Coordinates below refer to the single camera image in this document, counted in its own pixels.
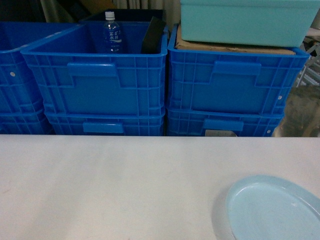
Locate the clear water bottle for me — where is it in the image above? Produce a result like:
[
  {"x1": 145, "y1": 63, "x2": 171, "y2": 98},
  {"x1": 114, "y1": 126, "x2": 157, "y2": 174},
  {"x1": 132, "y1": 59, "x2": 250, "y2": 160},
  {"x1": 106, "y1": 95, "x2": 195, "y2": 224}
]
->
[{"x1": 103, "y1": 11, "x2": 123, "y2": 54}]

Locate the black flat object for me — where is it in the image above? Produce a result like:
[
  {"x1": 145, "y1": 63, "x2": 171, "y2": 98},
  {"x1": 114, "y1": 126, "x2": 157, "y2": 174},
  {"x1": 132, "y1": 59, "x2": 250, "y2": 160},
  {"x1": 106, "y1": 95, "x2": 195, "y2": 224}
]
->
[{"x1": 141, "y1": 16, "x2": 166, "y2": 54}]

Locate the blue crate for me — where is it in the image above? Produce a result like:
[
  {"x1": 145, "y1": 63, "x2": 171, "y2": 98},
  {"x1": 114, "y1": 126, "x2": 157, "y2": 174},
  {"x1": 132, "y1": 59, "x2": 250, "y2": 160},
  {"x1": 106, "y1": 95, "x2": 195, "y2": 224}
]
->
[
  {"x1": 0, "y1": 21, "x2": 75, "y2": 114},
  {"x1": 44, "y1": 110, "x2": 165, "y2": 136},
  {"x1": 21, "y1": 22, "x2": 168, "y2": 118},
  {"x1": 0, "y1": 110, "x2": 55, "y2": 135},
  {"x1": 167, "y1": 25, "x2": 310, "y2": 115},
  {"x1": 166, "y1": 108, "x2": 284, "y2": 137}
]

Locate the brown cardboard sheet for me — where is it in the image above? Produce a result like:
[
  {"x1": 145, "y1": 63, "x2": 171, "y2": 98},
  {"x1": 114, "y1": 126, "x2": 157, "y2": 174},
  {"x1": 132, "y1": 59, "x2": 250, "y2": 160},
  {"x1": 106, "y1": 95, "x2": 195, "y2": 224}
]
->
[{"x1": 175, "y1": 24, "x2": 296, "y2": 56}]

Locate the light blue round plate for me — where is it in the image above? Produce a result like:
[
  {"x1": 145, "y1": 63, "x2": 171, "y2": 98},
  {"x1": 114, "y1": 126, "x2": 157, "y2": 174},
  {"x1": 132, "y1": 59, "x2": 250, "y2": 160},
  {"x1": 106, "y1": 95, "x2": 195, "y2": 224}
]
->
[{"x1": 225, "y1": 175, "x2": 320, "y2": 240}]

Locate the blue crate lower middle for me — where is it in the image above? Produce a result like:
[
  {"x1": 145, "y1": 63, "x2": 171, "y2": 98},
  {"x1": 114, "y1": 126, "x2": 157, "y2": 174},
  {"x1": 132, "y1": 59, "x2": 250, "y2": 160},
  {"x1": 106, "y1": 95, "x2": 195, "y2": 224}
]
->
[{"x1": 44, "y1": 110, "x2": 165, "y2": 136}]

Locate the blue crate upper left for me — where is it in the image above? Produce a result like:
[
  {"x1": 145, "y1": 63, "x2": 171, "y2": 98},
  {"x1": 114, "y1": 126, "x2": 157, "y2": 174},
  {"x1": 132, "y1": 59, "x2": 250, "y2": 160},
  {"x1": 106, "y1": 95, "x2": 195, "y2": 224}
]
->
[{"x1": 0, "y1": 21, "x2": 75, "y2": 114}]

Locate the blue crate upper right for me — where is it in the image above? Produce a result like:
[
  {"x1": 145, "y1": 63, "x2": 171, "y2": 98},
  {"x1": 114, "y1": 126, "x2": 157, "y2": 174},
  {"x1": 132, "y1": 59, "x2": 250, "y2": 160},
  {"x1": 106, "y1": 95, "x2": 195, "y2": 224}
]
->
[{"x1": 167, "y1": 25, "x2": 310, "y2": 115}]

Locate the blue crate upper middle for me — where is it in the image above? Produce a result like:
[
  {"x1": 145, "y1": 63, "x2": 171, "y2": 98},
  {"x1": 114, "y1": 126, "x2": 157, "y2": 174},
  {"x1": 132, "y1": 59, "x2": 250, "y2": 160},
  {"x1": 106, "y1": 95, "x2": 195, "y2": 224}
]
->
[{"x1": 21, "y1": 22, "x2": 168, "y2": 118}]

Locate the blue crate lower left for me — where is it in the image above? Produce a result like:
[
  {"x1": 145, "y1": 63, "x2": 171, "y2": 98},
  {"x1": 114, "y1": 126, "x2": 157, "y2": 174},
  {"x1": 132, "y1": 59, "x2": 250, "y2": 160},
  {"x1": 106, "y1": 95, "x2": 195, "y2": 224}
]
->
[{"x1": 0, "y1": 110, "x2": 55, "y2": 135}]

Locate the teal plastic tub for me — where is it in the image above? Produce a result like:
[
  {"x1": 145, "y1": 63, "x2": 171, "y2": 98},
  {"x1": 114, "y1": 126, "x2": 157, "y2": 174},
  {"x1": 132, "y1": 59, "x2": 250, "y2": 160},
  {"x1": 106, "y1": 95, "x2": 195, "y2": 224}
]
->
[{"x1": 180, "y1": 0, "x2": 320, "y2": 48}]

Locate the blue crate lower right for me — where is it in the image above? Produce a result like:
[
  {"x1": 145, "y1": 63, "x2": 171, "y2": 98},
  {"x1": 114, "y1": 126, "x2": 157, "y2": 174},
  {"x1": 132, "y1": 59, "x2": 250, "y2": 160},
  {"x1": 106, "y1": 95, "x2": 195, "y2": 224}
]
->
[{"x1": 166, "y1": 108, "x2": 284, "y2": 137}]

